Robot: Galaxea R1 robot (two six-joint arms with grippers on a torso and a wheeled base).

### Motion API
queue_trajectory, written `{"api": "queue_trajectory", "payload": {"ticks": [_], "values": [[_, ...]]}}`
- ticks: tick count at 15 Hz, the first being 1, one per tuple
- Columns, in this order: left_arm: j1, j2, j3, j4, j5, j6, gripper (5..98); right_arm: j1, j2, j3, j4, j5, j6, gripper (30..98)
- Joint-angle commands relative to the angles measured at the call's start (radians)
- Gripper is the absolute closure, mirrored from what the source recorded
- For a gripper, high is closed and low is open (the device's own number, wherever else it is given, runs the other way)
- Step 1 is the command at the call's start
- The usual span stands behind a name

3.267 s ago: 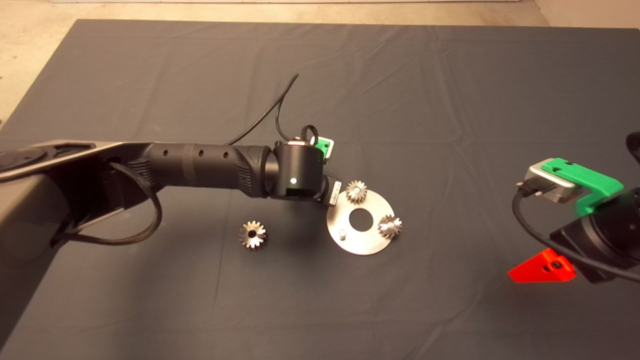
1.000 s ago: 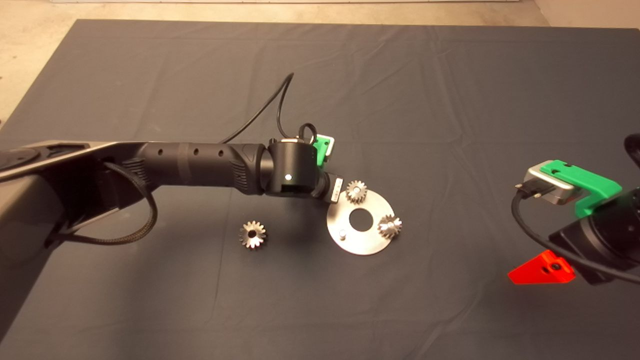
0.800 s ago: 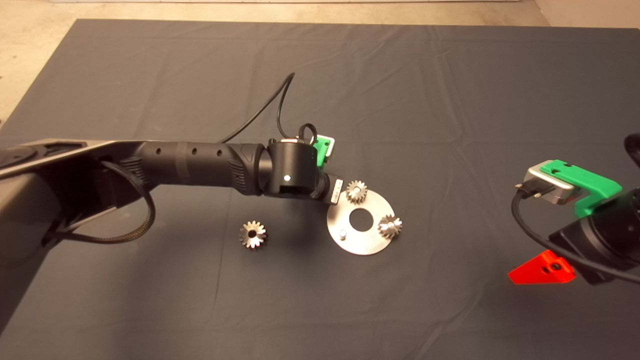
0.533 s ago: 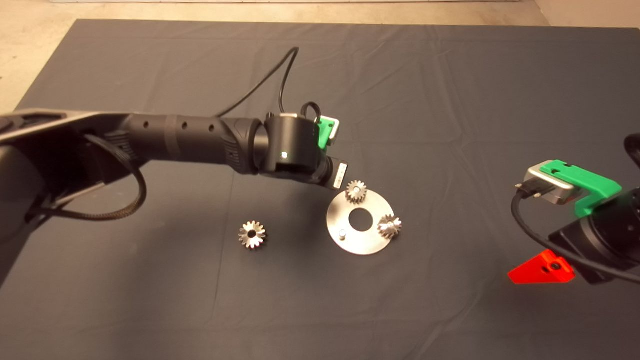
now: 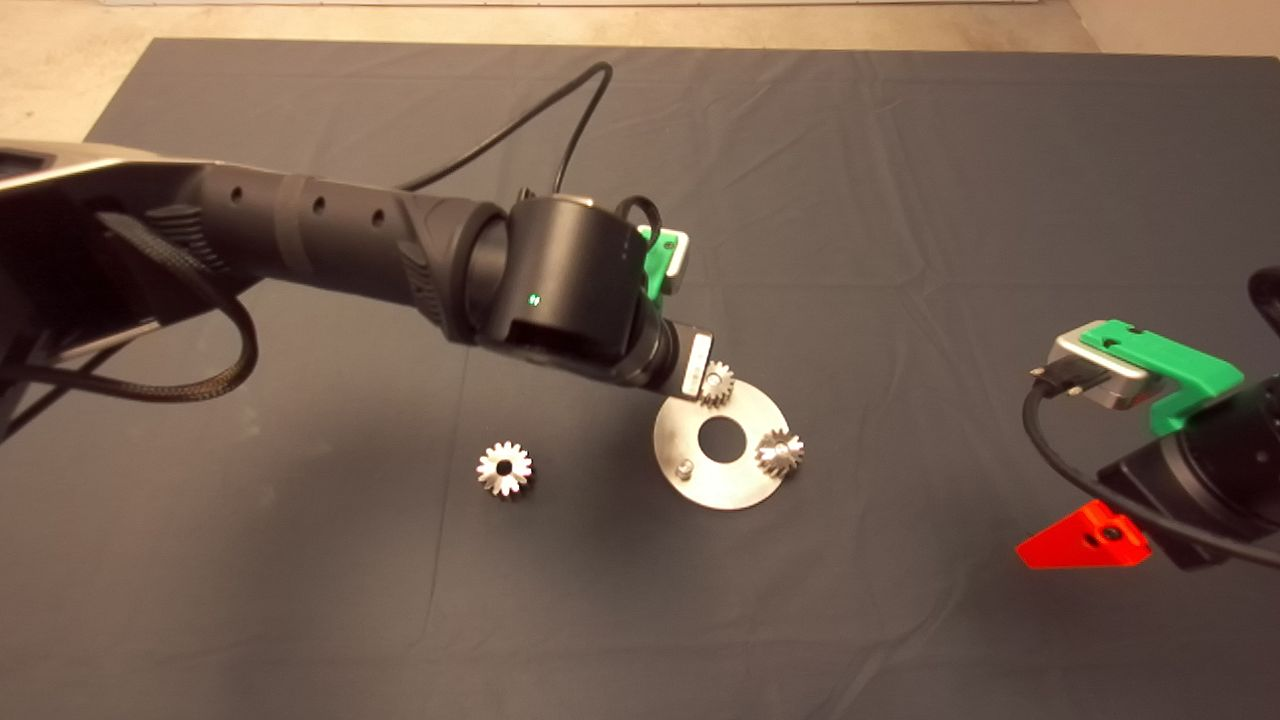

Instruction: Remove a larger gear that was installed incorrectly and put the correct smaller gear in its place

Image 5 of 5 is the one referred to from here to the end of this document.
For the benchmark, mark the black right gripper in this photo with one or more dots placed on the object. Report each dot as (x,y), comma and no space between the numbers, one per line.
(1220,475)

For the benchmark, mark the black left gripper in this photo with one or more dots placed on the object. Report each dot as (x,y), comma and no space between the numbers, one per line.
(685,360)

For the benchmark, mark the larger steel gear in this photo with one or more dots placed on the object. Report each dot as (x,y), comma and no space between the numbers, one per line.
(495,480)
(780,455)

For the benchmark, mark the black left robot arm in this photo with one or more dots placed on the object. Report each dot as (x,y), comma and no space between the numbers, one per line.
(330,220)

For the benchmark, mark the small steel gear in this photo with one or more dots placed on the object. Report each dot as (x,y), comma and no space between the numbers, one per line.
(722,390)

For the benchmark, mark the round metal plate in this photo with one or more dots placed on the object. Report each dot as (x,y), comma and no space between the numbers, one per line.
(730,490)

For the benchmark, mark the dark grey table cloth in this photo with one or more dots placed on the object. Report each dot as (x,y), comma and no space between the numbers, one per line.
(900,150)

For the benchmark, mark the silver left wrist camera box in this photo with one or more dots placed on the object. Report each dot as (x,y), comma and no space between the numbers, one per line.
(680,262)

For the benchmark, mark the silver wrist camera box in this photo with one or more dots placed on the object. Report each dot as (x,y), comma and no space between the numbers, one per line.
(680,262)
(1068,349)

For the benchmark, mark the green left camera mount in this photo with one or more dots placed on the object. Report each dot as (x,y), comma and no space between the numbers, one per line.
(655,265)

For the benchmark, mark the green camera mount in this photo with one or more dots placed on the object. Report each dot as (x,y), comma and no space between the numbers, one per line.
(1175,362)
(655,265)

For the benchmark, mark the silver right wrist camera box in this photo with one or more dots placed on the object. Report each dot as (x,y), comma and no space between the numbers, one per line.
(1068,349)

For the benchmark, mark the green right camera mount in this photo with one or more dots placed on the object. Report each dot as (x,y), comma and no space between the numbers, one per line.
(1175,362)

